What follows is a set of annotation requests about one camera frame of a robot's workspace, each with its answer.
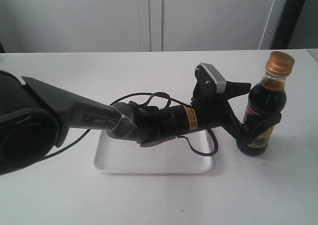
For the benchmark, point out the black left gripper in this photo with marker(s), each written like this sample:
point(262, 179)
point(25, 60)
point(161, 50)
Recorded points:
point(211, 109)

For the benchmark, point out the dark soy sauce bottle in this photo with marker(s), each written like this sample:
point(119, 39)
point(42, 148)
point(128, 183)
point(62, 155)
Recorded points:
point(268, 97)

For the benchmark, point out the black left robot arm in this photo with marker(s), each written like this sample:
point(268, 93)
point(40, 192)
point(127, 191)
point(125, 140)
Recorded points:
point(36, 117)

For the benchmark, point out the white rectangular plastic tray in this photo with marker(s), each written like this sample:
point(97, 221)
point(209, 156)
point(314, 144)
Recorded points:
point(172, 157)

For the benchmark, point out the white cabinet with doors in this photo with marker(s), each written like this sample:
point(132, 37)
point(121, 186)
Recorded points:
point(137, 25)

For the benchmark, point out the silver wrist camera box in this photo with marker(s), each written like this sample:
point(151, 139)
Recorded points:
point(209, 80)

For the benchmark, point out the dark vertical post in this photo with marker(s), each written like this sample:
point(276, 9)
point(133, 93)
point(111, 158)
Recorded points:
point(286, 24)

